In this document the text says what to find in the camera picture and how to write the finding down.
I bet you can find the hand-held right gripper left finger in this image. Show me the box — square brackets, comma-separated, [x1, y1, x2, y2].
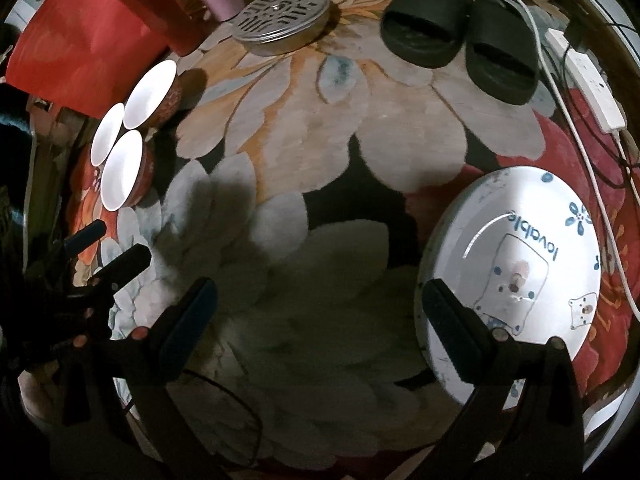
[50, 277, 218, 480]

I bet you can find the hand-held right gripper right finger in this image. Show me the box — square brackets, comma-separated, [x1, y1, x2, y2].
[422, 280, 586, 480]

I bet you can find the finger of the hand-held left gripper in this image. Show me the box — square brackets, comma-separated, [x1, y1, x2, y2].
[64, 219, 107, 257]
[91, 243, 153, 292]

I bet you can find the red white bowl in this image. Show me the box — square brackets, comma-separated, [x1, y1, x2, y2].
[101, 130, 157, 211]
[123, 60, 184, 130]
[90, 103, 126, 166]

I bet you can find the white bear print plate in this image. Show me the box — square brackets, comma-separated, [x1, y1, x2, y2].
[414, 165, 602, 409]

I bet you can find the red bag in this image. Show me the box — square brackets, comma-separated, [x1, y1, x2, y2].
[6, 0, 172, 120]

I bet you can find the red thermos bottle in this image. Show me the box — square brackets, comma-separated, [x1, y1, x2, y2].
[104, 0, 209, 57]

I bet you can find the black slipper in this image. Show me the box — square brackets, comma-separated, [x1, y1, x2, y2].
[464, 0, 542, 106]
[379, 0, 474, 69]

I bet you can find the white power strip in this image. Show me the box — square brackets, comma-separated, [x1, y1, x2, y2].
[544, 27, 627, 135]

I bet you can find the round perforated metal tin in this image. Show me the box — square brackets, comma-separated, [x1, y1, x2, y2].
[232, 0, 331, 57]

